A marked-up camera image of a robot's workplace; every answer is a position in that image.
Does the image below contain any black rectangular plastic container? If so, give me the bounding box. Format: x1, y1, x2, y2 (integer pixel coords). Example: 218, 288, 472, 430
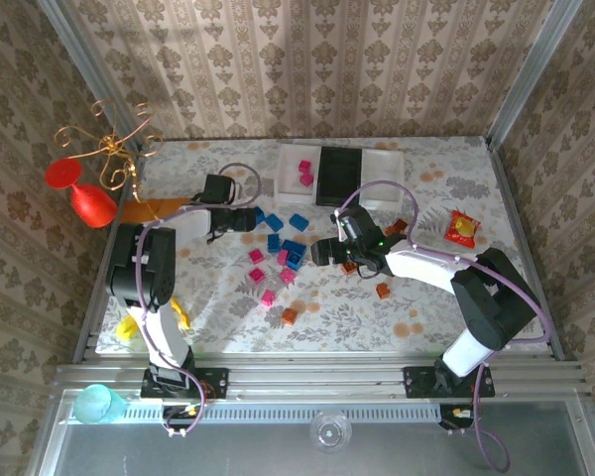
315, 146, 363, 208

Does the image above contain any floral tablecloth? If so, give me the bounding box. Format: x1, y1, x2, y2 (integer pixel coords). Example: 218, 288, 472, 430
94, 137, 552, 356

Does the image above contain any wooden base board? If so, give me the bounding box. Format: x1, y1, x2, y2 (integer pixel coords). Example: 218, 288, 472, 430
120, 196, 194, 225

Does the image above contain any red yellow snack packet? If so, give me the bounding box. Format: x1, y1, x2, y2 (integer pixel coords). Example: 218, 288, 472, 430
443, 208, 482, 250

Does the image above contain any red goblet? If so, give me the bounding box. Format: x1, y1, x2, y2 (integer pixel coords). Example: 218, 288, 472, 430
44, 157, 119, 229

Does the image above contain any yellow banana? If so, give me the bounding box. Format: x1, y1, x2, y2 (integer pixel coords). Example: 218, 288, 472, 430
115, 296, 192, 342

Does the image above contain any clear plastic cup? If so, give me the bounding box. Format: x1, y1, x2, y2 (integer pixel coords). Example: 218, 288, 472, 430
308, 410, 353, 455

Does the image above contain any grey metal tray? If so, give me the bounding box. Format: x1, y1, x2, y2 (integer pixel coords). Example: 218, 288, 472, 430
27, 389, 595, 476

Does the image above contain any teal plastic cup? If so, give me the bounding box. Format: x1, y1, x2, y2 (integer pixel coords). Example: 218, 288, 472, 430
72, 383, 129, 425

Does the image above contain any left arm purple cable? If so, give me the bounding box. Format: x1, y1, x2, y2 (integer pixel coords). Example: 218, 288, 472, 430
134, 162, 263, 440

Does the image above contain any gold wire glass rack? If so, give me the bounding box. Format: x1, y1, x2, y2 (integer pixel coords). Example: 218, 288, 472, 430
53, 97, 166, 222

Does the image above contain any long aluminium mounting rail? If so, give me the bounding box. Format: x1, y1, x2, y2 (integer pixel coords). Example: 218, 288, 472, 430
54, 352, 589, 401

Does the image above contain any aluminium table side rail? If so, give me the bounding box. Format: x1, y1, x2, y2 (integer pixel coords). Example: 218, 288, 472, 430
72, 143, 145, 364
485, 137, 567, 362

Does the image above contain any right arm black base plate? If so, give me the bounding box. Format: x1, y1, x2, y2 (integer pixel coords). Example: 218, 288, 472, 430
402, 365, 497, 400

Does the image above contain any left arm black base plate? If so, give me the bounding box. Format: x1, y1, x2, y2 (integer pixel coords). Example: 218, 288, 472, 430
140, 366, 230, 401

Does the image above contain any grey slotted cable duct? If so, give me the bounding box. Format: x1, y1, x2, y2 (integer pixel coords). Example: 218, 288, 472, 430
121, 400, 442, 423

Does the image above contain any aluminium frame post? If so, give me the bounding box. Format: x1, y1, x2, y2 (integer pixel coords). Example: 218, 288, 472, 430
35, 0, 148, 153
484, 0, 585, 148

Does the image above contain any black wired connector board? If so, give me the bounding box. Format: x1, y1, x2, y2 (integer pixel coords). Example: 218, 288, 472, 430
161, 402, 207, 433
436, 404, 477, 431

